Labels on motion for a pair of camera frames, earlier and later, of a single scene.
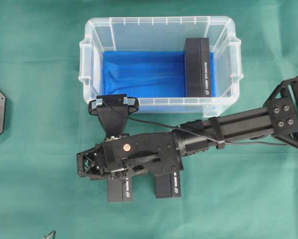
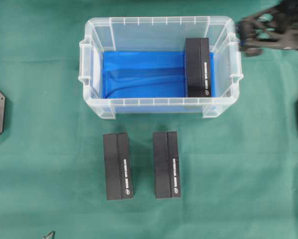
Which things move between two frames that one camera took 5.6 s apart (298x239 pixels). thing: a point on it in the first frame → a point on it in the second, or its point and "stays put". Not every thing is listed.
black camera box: [197, 68] stays put
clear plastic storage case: [189, 67] stays put
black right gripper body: [119, 156] → [285, 26]
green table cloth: [36, 191] stays put
